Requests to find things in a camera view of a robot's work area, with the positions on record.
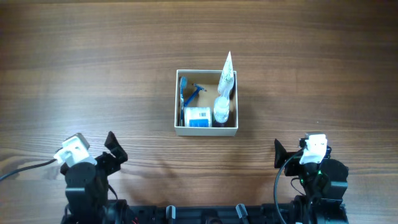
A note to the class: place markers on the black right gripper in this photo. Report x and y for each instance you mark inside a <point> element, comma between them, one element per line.
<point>280,154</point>

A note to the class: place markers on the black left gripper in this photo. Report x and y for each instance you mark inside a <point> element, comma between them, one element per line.
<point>111,143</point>

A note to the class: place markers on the clear bottle white cap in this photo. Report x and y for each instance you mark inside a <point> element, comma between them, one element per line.
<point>221,109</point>

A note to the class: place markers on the white cotton swab tub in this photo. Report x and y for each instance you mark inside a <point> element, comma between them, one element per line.
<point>199,117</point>

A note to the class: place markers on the white bamboo print tube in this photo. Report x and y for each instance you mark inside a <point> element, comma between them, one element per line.
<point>226,81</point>

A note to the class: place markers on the blue white toothbrush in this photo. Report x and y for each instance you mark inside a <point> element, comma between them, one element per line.
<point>182,86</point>

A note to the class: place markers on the blue disposable razor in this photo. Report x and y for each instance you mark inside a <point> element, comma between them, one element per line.
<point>194,94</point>

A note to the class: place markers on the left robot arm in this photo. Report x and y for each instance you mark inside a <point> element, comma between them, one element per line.
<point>87,180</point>

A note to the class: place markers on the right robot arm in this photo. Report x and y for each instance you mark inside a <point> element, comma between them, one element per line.
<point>324,184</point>

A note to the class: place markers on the white open cardboard box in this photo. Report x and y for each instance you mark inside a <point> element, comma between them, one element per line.
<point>209,80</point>

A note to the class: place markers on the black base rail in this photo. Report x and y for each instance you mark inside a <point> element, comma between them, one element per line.
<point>264,214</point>

